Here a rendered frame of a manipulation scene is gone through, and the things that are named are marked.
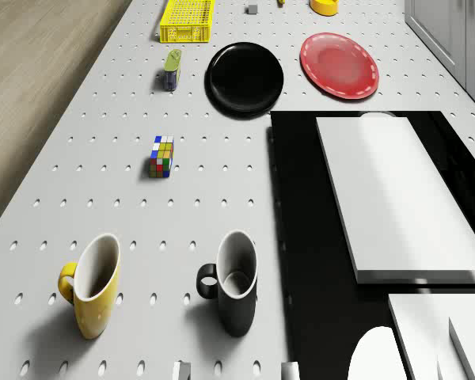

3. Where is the white cabinet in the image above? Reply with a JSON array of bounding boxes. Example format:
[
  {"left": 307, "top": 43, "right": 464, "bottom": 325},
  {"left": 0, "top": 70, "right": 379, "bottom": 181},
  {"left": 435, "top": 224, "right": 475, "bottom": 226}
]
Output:
[{"left": 404, "top": 0, "right": 475, "bottom": 120}]

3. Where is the yellow bowl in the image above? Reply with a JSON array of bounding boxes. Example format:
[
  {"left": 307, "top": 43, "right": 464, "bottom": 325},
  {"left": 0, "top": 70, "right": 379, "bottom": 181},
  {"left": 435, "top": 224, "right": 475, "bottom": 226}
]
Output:
[{"left": 309, "top": 0, "right": 340, "bottom": 17}]

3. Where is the black stove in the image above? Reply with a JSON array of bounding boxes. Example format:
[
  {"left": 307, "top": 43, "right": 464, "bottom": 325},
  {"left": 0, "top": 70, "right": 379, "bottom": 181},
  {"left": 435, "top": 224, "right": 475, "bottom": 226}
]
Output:
[{"left": 266, "top": 110, "right": 475, "bottom": 380}]

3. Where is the yellow mug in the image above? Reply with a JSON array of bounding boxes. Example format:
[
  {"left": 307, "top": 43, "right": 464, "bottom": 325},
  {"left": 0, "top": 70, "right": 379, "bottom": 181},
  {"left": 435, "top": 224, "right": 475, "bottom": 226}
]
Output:
[{"left": 57, "top": 233, "right": 122, "bottom": 340}]

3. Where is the black plate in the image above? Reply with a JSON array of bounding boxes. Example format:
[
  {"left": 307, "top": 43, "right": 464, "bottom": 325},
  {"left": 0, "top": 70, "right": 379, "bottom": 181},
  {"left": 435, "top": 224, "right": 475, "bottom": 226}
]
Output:
[{"left": 204, "top": 41, "right": 285, "bottom": 119}]

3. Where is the black mug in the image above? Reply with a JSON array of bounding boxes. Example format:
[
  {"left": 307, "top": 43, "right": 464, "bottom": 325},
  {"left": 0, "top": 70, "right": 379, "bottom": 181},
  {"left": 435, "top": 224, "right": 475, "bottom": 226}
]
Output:
[{"left": 196, "top": 230, "right": 259, "bottom": 338}]

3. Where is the yellow basket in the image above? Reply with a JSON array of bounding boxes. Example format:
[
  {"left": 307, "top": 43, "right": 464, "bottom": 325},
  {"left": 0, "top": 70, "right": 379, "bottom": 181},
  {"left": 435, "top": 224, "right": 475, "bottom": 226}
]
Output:
[{"left": 159, "top": 0, "right": 217, "bottom": 44}]

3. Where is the puzzle cube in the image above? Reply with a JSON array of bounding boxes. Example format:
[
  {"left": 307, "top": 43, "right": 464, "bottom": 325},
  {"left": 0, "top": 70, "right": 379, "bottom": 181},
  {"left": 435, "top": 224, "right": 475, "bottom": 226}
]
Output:
[{"left": 148, "top": 135, "right": 175, "bottom": 179}]

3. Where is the flat-sided can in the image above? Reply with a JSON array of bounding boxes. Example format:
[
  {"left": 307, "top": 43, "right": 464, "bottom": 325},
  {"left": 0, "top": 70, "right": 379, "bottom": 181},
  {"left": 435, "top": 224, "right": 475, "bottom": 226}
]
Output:
[{"left": 161, "top": 48, "right": 183, "bottom": 92}]

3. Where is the red plate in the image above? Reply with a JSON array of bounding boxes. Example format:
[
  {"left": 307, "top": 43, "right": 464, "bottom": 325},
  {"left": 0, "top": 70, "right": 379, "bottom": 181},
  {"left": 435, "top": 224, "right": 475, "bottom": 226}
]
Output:
[{"left": 299, "top": 32, "right": 380, "bottom": 101}]

